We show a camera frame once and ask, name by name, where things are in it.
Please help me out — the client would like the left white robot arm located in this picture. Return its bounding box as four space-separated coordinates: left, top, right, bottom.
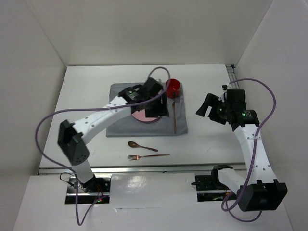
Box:
57 77 169 192

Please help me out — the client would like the grey cloth placemat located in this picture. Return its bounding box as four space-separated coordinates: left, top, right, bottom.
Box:
106 84 188 138

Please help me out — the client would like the aluminium rail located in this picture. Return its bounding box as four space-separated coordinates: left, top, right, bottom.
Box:
226 64 263 164
38 163 246 175

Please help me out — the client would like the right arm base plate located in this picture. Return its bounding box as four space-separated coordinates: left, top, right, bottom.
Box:
191 172 231 193

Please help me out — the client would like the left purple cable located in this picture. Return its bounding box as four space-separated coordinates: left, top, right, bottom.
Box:
35 66 170 226

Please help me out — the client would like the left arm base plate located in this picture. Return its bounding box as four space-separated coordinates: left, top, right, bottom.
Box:
59 175 111 196

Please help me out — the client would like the front aluminium rail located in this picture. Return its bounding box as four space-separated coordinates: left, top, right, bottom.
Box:
38 163 246 175

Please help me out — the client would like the copper spoon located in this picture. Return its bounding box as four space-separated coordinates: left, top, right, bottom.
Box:
128 141 158 152

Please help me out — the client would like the copper knife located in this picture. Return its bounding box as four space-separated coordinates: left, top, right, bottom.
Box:
172 101 177 134

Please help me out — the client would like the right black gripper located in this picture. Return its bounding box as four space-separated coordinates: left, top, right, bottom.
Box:
195 93 231 125

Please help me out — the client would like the red mug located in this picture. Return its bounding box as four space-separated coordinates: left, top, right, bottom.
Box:
166 78 181 99

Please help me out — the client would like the right aluminium rail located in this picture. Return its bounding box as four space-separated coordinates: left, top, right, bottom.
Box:
226 64 263 164

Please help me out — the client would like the pink plate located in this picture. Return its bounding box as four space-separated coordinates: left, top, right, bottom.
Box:
132 110 161 124

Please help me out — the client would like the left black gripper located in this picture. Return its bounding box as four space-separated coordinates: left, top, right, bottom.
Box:
143 91 169 117

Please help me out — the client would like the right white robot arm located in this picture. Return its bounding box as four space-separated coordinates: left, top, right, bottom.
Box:
196 89 287 212

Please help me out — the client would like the copper fork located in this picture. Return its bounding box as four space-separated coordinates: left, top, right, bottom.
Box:
128 154 170 161

